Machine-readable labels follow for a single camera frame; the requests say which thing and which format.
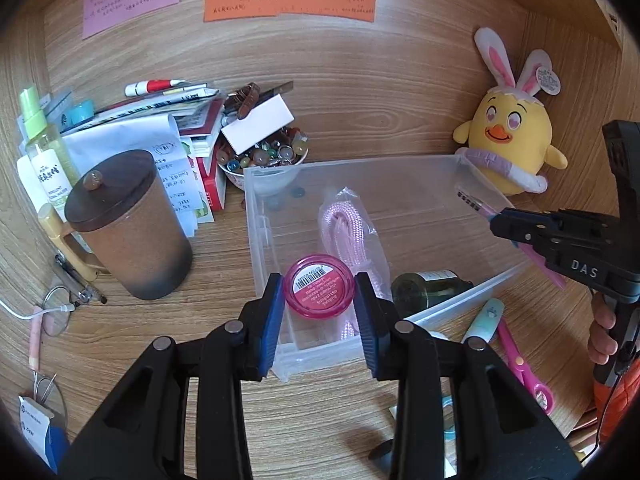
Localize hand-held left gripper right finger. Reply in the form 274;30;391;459
352;272;583;480

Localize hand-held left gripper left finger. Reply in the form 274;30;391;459
57;272;286;480

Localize yellow green spray bottle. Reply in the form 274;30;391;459
19;86;81;221

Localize white bowl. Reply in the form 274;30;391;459
220;152;310;197

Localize yellow chick plush toy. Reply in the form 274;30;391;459
452;26;569;196

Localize yellow black pen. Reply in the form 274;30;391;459
161;81;209;98

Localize white teal packet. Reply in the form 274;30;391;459
439;394;459;478

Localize pink cord in clear bag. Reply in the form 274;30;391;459
317;186;393;338

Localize thin metal frame glasses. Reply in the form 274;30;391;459
41;285;96;337

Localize dark wooden mug lid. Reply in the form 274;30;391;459
65;149;160;233

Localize pink pen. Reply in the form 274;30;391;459
455;185;568;289

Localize stack of booklets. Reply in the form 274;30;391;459
92;85;228;158

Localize pink stick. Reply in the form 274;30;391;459
29;305;45;370

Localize white cable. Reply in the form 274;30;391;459
0;300;81;322

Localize clear plastic storage bin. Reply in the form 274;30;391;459
242;154;533;383

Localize metal nail file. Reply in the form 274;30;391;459
257;81;295;98

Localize person's right hand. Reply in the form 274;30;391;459
587;292;619;366

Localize pale mint tube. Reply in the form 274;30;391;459
460;298;506;346

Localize white blank card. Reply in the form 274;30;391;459
220;97;293;155

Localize dark green glass bottle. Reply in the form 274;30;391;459
391;270;473;318

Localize white printed paper sheet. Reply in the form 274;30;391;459
62;112;201;238

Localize red white marker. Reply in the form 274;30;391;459
125;79;188;97

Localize red book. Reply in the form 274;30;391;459
192;150;228;211

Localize person's right forearm orange sleeve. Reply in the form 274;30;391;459
592;355;640;443

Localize pink round jar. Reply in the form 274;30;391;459
282;255;357;318

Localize pink scissors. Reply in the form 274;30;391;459
495;317;556;415

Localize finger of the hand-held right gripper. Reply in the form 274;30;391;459
510;232;640;306
489;206;622;257

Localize brown ceramic mug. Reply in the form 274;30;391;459
39;180;194;301

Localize blue white box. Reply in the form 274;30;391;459
17;395;71;473

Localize white lotion tube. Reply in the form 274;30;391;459
16;155;45;212

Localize clear zip bag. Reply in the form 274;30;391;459
40;91;73;122

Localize bowl of marbles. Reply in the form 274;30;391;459
216;127;310;171

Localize brown watch strap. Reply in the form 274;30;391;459
225;82;261;120

